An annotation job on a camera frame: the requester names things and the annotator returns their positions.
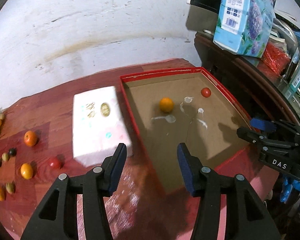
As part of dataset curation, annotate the red mesh bag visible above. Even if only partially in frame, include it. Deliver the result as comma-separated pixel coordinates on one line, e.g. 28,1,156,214
261,43,290,76

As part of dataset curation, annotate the yellow-orange citrus fruit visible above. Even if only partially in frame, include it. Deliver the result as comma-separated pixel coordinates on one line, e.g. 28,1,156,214
20,163,34,180

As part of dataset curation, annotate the small orange kumquat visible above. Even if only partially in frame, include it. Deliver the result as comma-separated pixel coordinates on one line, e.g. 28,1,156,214
0,186,6,202

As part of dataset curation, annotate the red cherry tomato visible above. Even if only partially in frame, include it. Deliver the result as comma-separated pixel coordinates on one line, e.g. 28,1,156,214
200,87,211,98
48,157,62,169

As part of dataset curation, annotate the small orange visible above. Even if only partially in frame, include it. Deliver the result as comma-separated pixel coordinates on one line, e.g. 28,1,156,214
159,97,174,113

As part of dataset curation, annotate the red cardboard tray box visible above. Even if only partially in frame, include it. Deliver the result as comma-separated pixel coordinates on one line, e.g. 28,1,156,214
120,68,278,198

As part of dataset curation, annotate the dark wooden cabinet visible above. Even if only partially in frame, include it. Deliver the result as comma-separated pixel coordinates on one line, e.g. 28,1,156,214
194,32,300,125

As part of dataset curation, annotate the pink table mat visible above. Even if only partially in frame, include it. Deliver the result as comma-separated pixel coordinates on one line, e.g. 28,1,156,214
74,142,281,240

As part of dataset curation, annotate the blue floral tissue package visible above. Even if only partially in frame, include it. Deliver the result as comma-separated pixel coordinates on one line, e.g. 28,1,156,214
213,0,275,58

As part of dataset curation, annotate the large orange tangerine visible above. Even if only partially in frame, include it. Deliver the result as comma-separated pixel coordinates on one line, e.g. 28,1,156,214
23,130,38,147

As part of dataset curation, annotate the white tissue pack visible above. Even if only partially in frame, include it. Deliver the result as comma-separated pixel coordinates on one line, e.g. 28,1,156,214
72,86,133,167

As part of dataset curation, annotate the green-brown longan fruit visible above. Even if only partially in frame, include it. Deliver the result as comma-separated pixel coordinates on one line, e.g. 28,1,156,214
1,152,10,162
6,183,15,194

